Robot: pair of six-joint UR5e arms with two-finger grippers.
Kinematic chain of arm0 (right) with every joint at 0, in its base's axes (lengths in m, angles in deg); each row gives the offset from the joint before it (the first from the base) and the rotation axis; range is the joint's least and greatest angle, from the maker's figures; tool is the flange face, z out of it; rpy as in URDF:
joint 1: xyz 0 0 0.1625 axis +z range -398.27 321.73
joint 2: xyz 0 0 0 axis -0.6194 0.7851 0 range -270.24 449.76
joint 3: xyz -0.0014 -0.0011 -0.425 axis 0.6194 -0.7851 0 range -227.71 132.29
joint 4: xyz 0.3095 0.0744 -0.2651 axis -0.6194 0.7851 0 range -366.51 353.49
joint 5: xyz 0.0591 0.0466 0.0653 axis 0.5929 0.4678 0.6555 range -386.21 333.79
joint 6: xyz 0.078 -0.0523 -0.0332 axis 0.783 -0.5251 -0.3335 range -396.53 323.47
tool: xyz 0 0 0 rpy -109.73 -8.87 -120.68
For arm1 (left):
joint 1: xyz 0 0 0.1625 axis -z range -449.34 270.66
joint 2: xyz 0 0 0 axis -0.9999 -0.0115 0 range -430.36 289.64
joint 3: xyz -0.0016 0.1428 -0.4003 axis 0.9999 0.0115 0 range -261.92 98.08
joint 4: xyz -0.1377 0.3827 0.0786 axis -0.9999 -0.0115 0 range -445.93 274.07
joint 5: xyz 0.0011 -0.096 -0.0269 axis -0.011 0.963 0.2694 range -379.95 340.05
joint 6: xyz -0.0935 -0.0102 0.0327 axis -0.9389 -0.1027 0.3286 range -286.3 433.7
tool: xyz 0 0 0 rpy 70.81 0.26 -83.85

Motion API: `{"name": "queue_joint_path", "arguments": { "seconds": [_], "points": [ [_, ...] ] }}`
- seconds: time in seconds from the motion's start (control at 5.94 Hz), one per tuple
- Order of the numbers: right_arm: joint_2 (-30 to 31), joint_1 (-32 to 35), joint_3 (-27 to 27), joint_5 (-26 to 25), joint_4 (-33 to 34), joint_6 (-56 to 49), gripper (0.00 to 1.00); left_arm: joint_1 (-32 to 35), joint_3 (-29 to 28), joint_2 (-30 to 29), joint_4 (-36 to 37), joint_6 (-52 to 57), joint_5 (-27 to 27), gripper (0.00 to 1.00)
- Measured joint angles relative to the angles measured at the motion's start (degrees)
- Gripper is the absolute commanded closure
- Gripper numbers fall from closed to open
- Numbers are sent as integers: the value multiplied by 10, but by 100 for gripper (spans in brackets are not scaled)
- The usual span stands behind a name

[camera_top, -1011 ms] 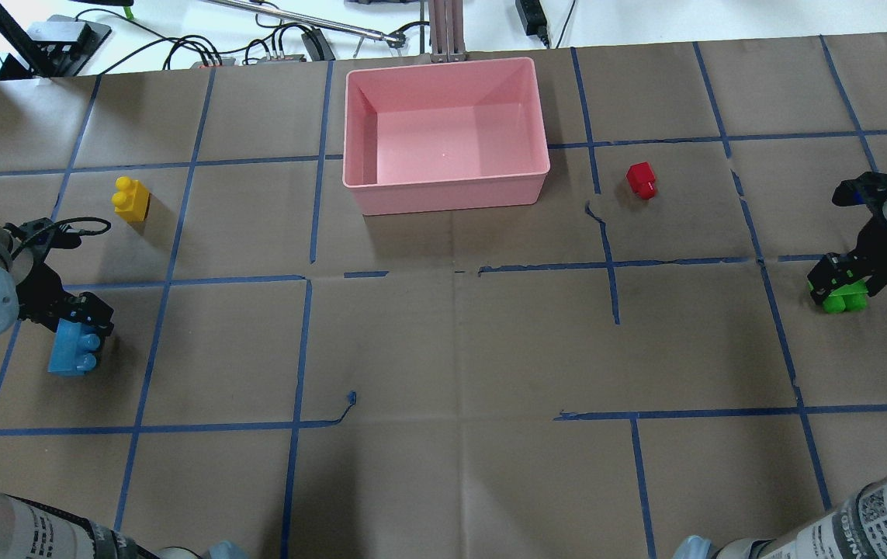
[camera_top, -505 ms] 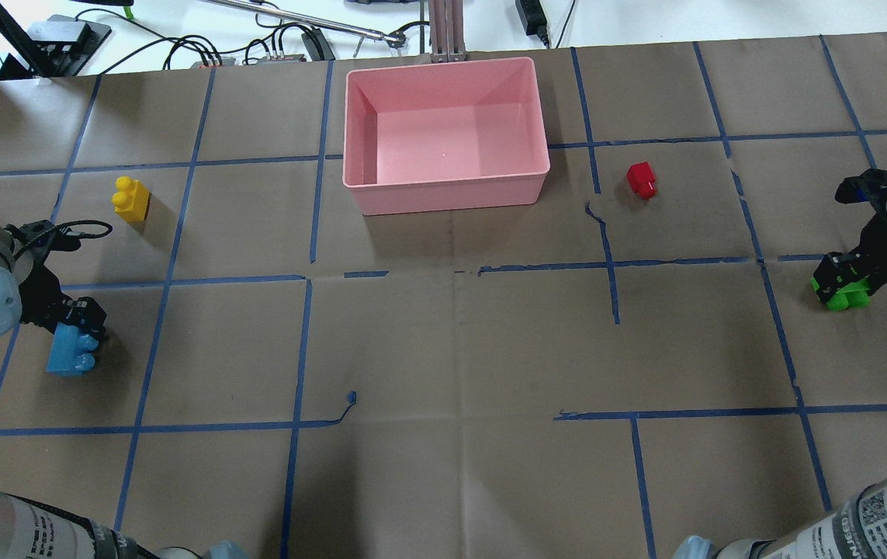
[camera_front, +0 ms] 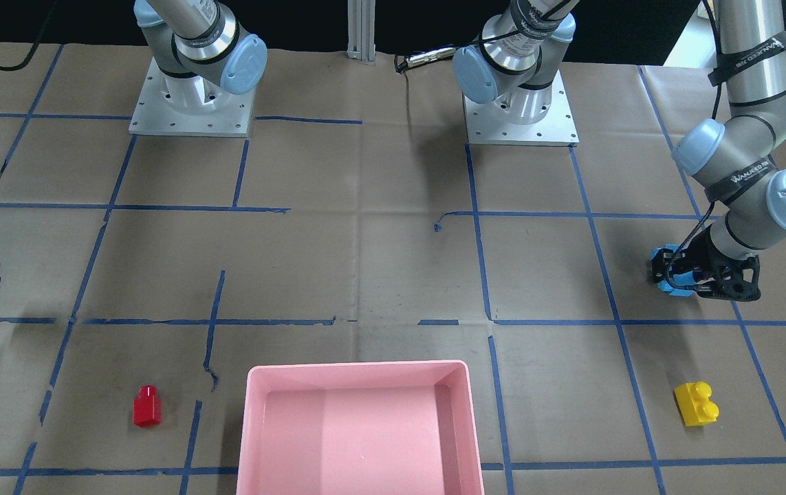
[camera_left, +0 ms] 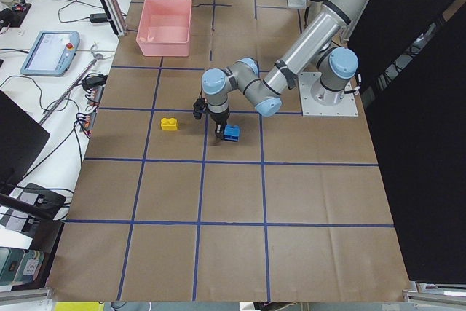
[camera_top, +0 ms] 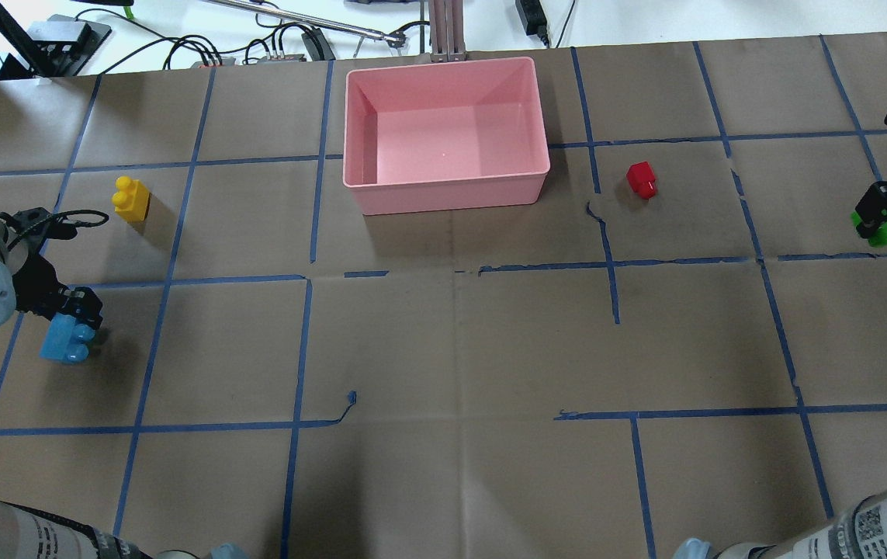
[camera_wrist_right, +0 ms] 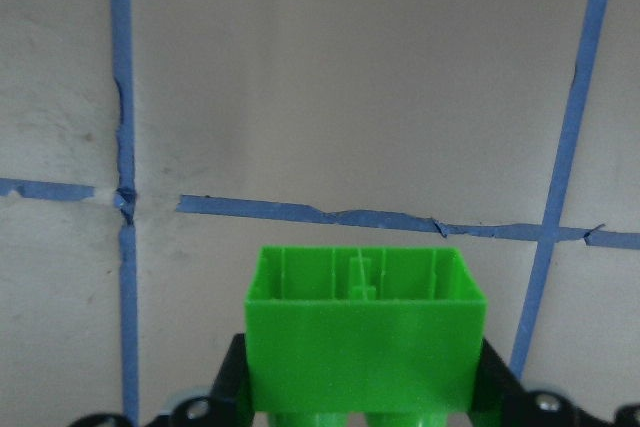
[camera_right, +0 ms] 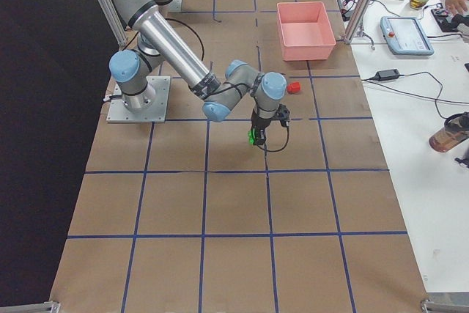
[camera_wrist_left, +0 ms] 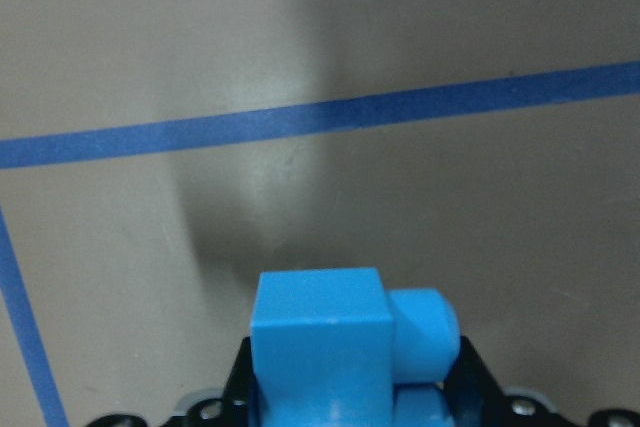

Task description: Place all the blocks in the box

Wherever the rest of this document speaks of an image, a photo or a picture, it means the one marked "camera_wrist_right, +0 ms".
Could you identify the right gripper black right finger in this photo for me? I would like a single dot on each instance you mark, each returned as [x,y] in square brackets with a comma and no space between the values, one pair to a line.
[498,395]

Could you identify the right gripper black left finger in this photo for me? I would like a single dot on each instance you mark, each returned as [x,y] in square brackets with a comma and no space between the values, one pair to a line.
[230,393]

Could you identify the green toy block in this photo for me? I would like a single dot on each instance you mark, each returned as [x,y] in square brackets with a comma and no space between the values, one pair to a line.
[391,333]

